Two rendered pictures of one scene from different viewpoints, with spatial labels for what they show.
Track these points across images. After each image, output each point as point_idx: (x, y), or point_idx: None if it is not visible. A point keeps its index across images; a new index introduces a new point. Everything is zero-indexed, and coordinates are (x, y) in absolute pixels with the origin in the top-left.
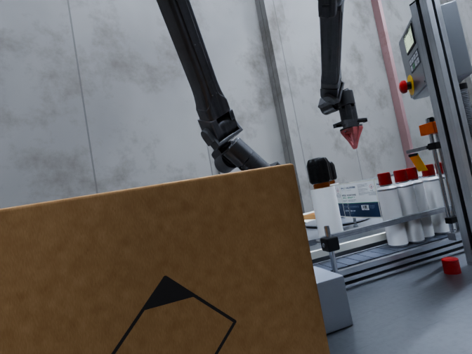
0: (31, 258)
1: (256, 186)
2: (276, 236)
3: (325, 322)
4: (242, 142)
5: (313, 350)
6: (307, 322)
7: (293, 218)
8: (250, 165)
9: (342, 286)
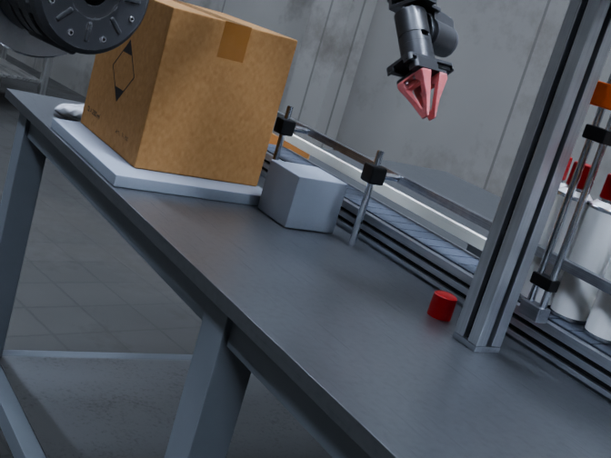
0: None
1: (160, 13)
2: (155, 45)
3: (272, 204)
4: (408, 13)
5: (142, 114)
6: (145, 99)
7: (162, 40)
8: (399, 45)
9: (294, 185)
